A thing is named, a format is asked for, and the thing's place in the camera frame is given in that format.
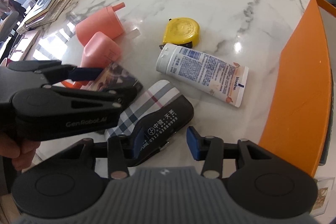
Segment illustrated card box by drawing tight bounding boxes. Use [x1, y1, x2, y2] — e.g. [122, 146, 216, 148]
[80, 62, 143, 92]

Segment plaid black case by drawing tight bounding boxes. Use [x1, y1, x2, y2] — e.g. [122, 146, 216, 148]
[105, 80, 194, 167]

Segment pink bottle orange cap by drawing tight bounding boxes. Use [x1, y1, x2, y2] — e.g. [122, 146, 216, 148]
[63, 31, 123, 88]

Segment white lotion tube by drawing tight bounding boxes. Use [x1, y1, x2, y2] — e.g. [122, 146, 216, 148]
[156, 43, 249, 107]

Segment pink cup with spout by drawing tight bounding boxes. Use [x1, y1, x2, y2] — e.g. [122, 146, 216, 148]
[75, 2, 141, 47]

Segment yellow tape measure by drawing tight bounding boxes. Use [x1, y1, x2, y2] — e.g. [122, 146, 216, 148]
[159, 17, 200, 50]

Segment clear acrylic cube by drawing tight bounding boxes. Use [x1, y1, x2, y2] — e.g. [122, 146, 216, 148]
[311, 177, 335, 217]

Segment person left hand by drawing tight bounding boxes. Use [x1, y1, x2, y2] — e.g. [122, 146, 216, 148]
[0, 133, 41, 171]

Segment black hardcover book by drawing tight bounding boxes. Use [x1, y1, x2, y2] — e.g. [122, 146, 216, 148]
[24, 0, 56, 24]

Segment large beige book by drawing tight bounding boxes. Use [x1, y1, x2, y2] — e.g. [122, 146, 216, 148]
[17, 0, 70, 34]

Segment orange cardboard box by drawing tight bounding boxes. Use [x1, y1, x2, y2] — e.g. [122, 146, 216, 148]
[259, 0, 335, 177]

